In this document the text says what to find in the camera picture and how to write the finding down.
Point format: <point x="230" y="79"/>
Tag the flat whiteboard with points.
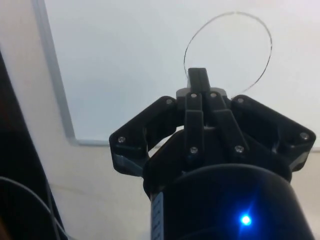
<point x="125" y="62"/>

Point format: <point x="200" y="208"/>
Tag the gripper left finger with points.
<point x="193" y="120"/>

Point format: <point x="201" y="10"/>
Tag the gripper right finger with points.
<point x="270" y="120"/>

